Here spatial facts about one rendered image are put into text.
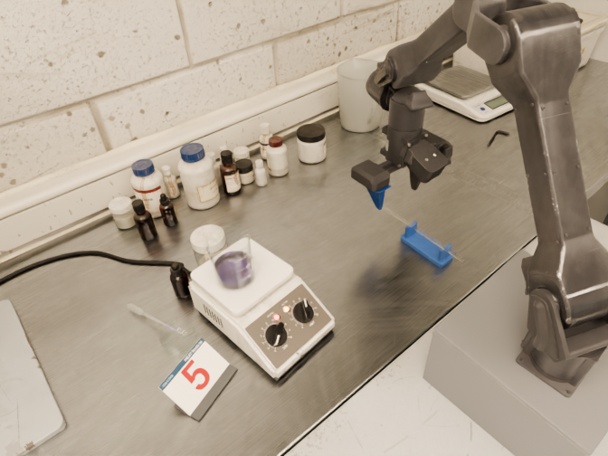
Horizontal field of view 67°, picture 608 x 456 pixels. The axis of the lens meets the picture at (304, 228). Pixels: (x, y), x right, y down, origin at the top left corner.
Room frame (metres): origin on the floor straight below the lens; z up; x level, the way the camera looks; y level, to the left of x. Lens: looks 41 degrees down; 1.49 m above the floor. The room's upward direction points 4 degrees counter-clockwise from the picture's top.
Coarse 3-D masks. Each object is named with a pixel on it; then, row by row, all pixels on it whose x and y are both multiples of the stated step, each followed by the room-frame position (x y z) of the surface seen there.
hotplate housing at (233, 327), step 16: (192, 288) 0.48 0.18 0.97; (288, 288) 0.47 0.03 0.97; (208, 304) 0.45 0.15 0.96; (256, 304) 0.44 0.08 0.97; (272, 304) 0.44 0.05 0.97; (320, 304) 0.45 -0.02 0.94; (224, 320) 0.42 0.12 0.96; (240, 320) 0.41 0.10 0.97; (240, 336) 0.40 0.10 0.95; (320, 336) 0.41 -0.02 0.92; (256, 352) 0.37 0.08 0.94; (304, 352) 0.39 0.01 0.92; (272, 368) 0.36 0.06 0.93; (288, 368) 0.36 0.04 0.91
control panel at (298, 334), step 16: (304, 288) 0.47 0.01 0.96; (288, 304) 0.44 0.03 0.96; (256, 320) 0.41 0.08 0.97; (272, 320) 0.42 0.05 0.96; (288, 320) 0.42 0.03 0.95; (320, 320) 0.43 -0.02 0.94; (256, 336) 0.39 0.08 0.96; (288, 336) 0.40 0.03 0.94; (304, 336) 0.40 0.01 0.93; (272, 352) 0.38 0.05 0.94; (288, 352) 0.38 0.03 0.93
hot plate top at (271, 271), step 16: (256, 256) 0.52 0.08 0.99; (272, 256) 0.52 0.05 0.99; (192, 272) 0.50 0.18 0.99; (208, 272) 0.49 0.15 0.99; (256, 272) 0.49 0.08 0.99; (272, 272) 0.49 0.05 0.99; (288, 272) 0.48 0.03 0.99; (208, 288) 0.46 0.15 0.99; (256, 288) 0.46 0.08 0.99; (272, 288) 0.46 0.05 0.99; (224, 304) 0.43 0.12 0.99; (240, 304) 0.43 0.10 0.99
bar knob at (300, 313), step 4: (304, 300) 0.44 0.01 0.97; (300, 304) 0.44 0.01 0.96; (304, 304) 0.44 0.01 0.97; (308, 304) 0.44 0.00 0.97; (296, 308) 0.44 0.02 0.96; (300, 308) 0.44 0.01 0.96; (304, 308) 0.43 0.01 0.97; (308, 308) 0.43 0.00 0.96; (296, 312) 0.43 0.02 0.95; (300, 312) 0.43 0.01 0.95; (304, 312) 0.43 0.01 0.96; (308, 312) 0.43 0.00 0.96; (312, 312) 0.44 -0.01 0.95; (296, 316) 0.43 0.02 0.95; (300, 316) 0.43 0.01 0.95; (304, 316) 0.42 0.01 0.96; (308, 316) 0.42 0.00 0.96; (312, 316) 0.43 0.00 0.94; (300, 320) 0.42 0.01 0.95; (304, 320) 0.42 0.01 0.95; (308, 320) 0.42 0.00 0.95
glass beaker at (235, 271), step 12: (216, 228) 0.50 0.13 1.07; (228, 228) 0.51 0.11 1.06; (240, 228) 0.50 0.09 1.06; (216, 240) 0.50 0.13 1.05; (228, 240) 0.51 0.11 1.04; (240, 240) 0.51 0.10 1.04; (216, 252) 0.49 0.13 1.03; (240, 252) 0.46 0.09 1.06; (216, 264) 0.45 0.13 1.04; (228, 264) 0.45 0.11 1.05; (240, 264) 0.45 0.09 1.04; (252, 264) 0.47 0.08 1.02; (216, 276) 0.46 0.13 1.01; (228, 276) 0.45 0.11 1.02; (240, 276) 0.45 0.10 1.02; (252, 276) 0.47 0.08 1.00; (228, 288) 0.45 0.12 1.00; (240, 288) 0.45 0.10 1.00
